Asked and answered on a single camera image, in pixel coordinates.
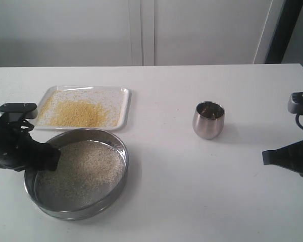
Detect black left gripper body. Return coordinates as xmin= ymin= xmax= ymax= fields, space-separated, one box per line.
xmin=0 ymin=114 xmax=34 ymax=172

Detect round steel mesh sieve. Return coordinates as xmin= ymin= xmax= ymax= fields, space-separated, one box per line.
xmin=24 ymin=128 xmax=129 ymax=220

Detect stainless steel cup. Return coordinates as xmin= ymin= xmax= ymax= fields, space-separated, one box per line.
xmin=192 ymin=101 xmax=225 ymax=140

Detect white coarse grains in sieve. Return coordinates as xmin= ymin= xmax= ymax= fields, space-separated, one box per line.
xmin=38 ymin=141 xmax=124 ymax=199

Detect yellow millet grains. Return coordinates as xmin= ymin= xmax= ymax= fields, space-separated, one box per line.
xmin=36 ymin=89 xmax=124 ymax=129

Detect white rectangular plastic tray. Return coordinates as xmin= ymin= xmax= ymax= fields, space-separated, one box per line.
xmin=30 ymin=86 xmax=131 ymax=131

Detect white cabinet with doors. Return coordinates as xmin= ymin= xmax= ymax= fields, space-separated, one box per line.
xmin=0 ymin=1 xmax=284 ymax=67

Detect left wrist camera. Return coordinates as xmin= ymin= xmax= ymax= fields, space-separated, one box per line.
xmin=0 ymin=103 xmax=38 ymax=123

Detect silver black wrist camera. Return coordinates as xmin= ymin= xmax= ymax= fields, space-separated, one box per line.
xmin=288 ymin=92 xmax=303 ymax=115

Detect dark vertical post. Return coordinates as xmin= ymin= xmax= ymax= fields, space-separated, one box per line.
xmin=265 ymin=0 xmax=303 ymax=64

